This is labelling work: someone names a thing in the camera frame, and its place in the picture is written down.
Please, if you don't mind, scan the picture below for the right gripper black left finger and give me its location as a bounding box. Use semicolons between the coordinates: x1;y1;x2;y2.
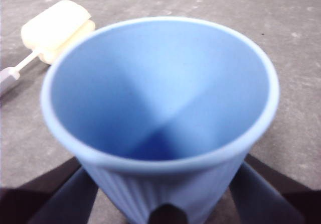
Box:
0;157;99;224

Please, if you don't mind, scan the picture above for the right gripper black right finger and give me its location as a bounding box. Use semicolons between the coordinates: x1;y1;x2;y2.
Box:
227;154;321;224

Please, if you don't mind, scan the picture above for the blue ribbed plastic cup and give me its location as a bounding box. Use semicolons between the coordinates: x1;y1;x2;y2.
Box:
40;15;280;224

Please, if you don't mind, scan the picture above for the sponge cup brush grey handle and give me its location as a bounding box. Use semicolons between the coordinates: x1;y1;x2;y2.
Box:
0;0;96;102

